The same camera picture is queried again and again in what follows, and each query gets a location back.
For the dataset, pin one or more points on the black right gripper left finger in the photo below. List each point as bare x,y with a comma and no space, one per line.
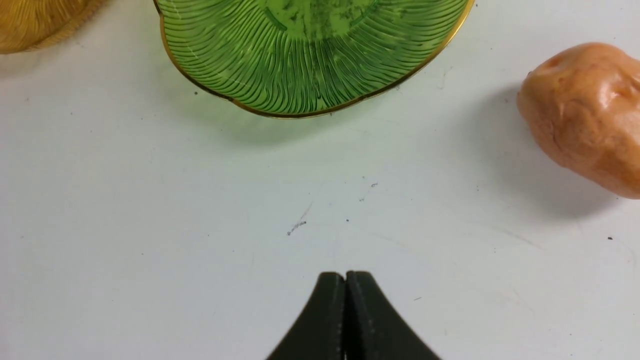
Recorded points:
317,333

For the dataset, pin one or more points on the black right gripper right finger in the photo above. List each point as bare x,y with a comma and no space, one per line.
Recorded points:
374,330

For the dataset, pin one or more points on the toy potato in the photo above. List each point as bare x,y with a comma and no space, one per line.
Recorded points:
582,107

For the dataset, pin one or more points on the green ribbed glass plate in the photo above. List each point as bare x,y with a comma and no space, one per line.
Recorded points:
292,59

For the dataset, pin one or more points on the amber ribbed glass plate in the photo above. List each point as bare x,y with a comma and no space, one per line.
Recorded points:
30,25

